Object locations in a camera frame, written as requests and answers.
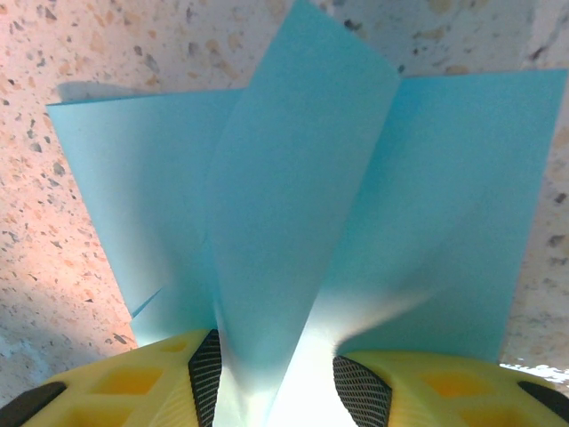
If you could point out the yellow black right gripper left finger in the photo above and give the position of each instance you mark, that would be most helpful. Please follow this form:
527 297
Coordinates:
124 391

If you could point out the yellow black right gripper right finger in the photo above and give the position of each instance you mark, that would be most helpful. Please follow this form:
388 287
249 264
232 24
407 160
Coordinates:
444 396

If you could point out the light blue cloth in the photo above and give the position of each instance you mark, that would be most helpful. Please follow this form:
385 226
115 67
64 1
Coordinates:
289 178

